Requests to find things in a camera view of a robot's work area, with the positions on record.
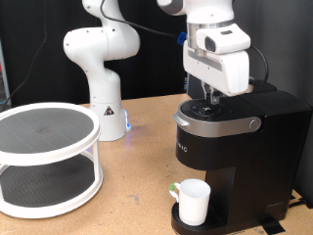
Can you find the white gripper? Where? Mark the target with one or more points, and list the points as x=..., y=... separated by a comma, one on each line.
x=225, y=73

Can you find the black Keurig coffee machine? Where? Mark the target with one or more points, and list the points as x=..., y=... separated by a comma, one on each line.
x=257, y=156

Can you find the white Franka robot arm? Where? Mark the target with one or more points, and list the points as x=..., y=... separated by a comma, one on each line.
x=104, y=98

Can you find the gray partition panel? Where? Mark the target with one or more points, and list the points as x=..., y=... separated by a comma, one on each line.
x=287, y=39

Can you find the black tape strip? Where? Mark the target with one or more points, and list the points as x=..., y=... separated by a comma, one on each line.
x=272, y=225

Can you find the white two-tier turntable shelf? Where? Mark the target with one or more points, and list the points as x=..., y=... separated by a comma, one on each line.
x=45, y=130

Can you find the metal rack frame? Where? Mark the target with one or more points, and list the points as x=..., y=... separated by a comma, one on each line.
x=4, y=75

